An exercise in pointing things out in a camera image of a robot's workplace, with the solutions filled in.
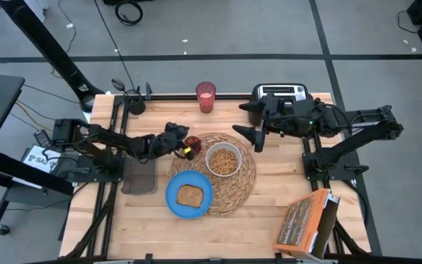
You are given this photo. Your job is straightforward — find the blue plate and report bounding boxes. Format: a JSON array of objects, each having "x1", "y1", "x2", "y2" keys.
[{"x1": 165, "y1": 169, "x2": 215, "y2": 220}]

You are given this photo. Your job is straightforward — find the white paper label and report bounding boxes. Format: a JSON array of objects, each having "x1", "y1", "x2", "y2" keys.
[{"x1": 21, "y1": 145, "x2": 62, "y2": 173}]

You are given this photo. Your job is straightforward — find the coiled black cable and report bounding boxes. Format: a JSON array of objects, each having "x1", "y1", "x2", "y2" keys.
[{"x1": 114, "y1": 0, "x2": 144, "y2": 26}]

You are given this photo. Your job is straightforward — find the black toaster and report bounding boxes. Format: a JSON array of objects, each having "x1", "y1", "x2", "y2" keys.
[{"x1": 248, "y1": 82, "x2": 314, "y2": 128}]

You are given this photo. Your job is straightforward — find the round woven placemat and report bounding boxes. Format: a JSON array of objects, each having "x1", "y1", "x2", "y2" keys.
[{"x1": 169, "y1": 132, "x2": 257, "y2": 217}]

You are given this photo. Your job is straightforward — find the white bowl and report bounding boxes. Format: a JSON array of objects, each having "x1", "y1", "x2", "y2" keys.
[{"x1": 205, "y1": 142, "x2": 243, "y2": 177}]

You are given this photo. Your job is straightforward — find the brown cereal heap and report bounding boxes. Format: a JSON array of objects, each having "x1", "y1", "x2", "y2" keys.
[{"x1": 210, "y1": 148, "x2": 239, "y2": 176}]

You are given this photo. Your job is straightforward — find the orange cereal box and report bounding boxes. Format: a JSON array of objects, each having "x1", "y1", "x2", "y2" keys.
[{"x1": 272, "y1": 188, "x2": 341, "y2": 262}]

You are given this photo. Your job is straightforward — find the yellow floor cable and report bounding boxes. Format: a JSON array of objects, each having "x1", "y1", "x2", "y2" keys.
[{"x1": 15, "y1": 100, "x2": 56, "y2": 133}]

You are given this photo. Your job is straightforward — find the long thin black cable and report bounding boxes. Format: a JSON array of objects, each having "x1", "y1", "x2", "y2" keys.
[{"x1": 93, "y1": 0, "x2": 137, "y2": 92}]

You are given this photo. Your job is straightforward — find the black power brick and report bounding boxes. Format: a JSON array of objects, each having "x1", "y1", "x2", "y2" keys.
[{"x1": 34, "y1": 128, "x2": 53, "y2": 148}]

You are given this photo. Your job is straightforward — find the red plastic cup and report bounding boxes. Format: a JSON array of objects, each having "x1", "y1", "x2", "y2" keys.
[{"x1": 195, "y1": 81, "x2": 217, "y2": 114}]

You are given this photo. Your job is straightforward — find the black stand pole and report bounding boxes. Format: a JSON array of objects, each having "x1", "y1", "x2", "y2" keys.
[{"x1": 0, "y1": 0, "x2": 106, "y2": 113}]

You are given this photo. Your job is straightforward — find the black utensil cup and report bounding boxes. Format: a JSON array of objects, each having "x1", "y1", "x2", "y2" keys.
[{"x1": 122, "y1": 89, "x2": 147, "y2": 116}]

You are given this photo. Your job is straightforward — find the dark spoon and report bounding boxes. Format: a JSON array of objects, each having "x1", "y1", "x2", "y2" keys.
[{"x1": 111, "y1": 78, "x2": 127, "y2": 95}]

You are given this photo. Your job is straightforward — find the clear plastic container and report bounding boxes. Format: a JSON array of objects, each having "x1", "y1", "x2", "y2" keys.
[{"x1": 121, "y1": 158, "x2": 158, "y2": 195}]

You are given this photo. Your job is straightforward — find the brown toast slice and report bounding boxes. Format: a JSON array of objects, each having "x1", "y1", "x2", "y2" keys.
[{"x1": 176, "y1": 184, "x2": 204, "y2": 209}]

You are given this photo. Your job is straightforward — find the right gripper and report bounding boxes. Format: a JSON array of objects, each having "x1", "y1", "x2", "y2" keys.
[{"x1": 232, "y1": 101, "x2": 322, "y2": 153}]

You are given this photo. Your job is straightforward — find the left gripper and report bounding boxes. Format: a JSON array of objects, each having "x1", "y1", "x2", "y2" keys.
[{"x1": 155, "y1": 122, "x2": 195, "y2": 161}]

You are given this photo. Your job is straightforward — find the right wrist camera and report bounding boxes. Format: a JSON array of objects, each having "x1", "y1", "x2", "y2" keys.
[{"x1": 267, "y1": 94, "x2": 295, "y2": 117}]

